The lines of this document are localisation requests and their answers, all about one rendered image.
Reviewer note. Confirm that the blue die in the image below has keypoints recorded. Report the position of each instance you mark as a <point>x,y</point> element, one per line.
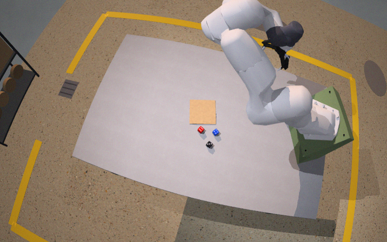
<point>215,132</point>

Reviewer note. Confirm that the tan flat mat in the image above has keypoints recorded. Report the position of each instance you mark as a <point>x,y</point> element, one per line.
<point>202,112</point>

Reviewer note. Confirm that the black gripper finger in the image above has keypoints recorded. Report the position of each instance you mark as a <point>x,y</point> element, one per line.
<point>266,44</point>
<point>284,61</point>

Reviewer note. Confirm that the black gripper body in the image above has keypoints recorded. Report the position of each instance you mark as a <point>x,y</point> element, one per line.
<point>280,50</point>

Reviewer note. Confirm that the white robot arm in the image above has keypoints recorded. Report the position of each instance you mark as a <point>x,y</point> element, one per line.
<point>226,26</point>

